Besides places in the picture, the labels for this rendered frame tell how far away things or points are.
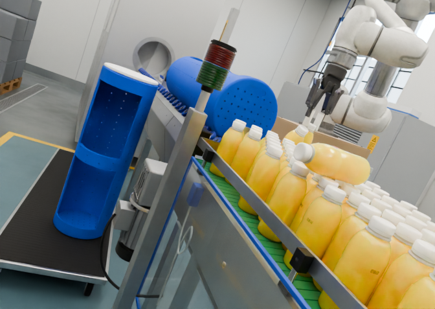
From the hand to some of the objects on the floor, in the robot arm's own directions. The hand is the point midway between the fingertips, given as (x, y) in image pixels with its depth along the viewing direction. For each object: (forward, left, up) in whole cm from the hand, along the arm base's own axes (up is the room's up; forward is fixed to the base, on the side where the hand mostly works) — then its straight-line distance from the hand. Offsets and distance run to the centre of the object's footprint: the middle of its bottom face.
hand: (312, 120), depth 122 cm
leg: (+63, -109, -110) cm, 167 cm away
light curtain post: (+38, -163, -109) cm, 200 cm away
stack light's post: (+48, +37, -116) cm, 131 cm away
